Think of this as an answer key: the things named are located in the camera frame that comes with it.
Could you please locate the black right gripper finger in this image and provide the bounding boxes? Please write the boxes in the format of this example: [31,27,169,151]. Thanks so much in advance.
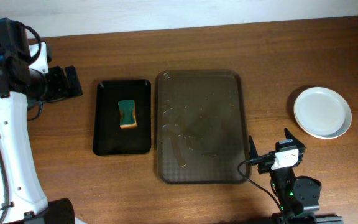
[249,136,259,159]
[284,128,303,146]

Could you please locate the pale green plate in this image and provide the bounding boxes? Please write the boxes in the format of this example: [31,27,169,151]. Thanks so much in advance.
[293,87,352,139]

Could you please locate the green orange sponge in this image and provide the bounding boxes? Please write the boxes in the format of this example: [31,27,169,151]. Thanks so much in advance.
[118,100,137,129]

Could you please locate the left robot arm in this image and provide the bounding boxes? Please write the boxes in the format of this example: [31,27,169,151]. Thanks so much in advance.
[0,54,81,223]

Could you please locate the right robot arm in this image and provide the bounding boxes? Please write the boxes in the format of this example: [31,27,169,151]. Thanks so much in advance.
[244,128,344,224]

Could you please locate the large brown tray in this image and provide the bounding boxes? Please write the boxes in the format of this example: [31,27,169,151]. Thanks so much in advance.
[156,70,250,184]

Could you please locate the small black tray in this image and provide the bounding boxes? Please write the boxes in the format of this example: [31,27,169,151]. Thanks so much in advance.
[93,79,152,156]

